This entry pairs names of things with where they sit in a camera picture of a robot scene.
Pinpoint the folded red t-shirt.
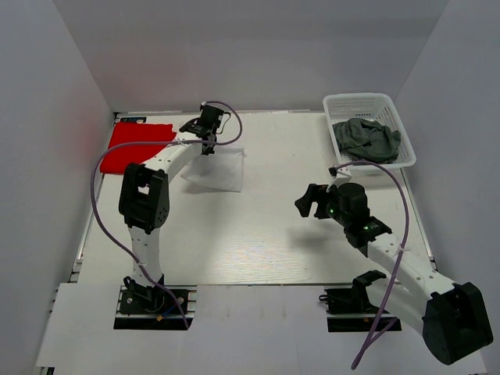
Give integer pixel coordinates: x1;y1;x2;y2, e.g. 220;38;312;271
100;122;177;175

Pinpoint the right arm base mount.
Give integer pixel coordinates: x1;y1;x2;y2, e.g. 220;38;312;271
319;287;378;333

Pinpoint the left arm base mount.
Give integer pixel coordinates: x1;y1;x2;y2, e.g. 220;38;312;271
113;277;196;331

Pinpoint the white t-shirt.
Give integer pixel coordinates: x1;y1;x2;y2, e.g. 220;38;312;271
180;145;245;192

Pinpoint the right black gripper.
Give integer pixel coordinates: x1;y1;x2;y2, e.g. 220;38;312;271
296;184;352;227

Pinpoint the blue label sticker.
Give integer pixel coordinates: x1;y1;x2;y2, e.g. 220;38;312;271
119;116;147;123

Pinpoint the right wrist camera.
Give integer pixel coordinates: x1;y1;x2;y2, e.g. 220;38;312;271
327;166;352;192

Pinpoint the dark grey t-shirt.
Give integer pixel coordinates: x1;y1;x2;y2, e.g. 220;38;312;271
332;118;402;164

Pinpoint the white plastic basket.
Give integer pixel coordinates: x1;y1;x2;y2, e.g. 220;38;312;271
323;92;416;170

